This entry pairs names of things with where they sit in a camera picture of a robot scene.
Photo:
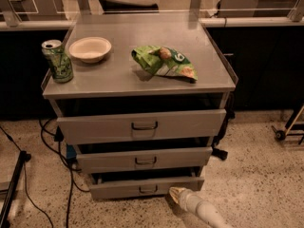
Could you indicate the grey middle drawer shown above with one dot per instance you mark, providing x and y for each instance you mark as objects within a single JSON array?
[{"x": 143, "y": 160}]

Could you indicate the black cabinet caster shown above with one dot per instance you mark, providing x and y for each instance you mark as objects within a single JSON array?
[{"x": 220, "y": 154}]

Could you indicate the green chip bag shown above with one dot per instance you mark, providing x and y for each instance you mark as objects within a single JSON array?
[{"x": 164, "y": 61}]

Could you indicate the black wheeled cart base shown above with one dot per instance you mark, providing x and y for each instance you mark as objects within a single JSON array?
[{"x": 293, "y": 126}]

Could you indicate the grey bottom drawer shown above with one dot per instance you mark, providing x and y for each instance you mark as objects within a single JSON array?
[{"x": 120, "y": 185}]

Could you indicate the grey drawer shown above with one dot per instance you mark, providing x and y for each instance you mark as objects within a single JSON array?
[
  {"x": 143, "y": 160},
  {"x": 141, "y": 126},
  {"x": 120, "y": 185}
]

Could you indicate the black stand leg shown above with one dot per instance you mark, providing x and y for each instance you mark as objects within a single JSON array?
[{"x": 10, "y": 189}]

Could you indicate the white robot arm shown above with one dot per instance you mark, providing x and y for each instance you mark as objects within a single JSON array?
[{"x": 208, "y": 213}]

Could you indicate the grey top drawer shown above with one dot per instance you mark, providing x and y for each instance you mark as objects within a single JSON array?
[{"x": 141, "y": 126}]

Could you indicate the green soda can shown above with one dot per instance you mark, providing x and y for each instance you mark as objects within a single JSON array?
[{"x": 58, "y": 61}]

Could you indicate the white paper bowl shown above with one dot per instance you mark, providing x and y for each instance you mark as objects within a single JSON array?
[{"x": 90, "y": 49}]

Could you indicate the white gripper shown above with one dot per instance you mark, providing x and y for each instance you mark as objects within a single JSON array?
[{"x": 188, "y": 199}]

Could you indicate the grey metal drawer cabinet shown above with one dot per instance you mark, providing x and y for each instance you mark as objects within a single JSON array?
[{"x": 118, "y": 85}]

